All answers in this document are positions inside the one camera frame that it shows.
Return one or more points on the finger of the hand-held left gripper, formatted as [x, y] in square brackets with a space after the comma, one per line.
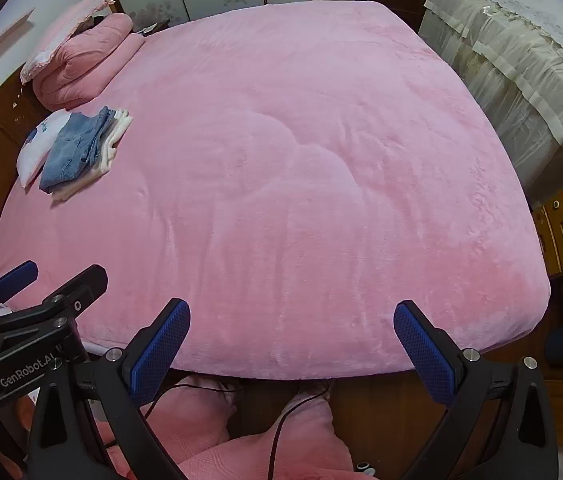
[14, 277]
[71, 287]

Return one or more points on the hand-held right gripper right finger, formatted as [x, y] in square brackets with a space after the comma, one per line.
[426, 355]

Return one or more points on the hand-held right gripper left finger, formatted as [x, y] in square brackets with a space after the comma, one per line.
[159, 355]

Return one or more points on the blue denim jacket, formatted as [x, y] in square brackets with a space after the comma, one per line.
[69, 155]

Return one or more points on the folded white clothes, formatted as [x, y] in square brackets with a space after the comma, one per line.
[119, 127]

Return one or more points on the white printed pillow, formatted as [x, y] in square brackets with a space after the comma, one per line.
[36, 150]

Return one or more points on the folded pink quilt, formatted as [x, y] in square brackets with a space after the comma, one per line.
[86, 65]

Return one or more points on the pink bed blanket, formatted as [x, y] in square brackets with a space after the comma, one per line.
[311, 160]

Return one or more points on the pink lace-trimmed pillow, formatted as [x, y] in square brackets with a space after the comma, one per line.
[61, 30]

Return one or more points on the wooden wall shelf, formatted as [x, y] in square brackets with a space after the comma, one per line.
[4, 40]

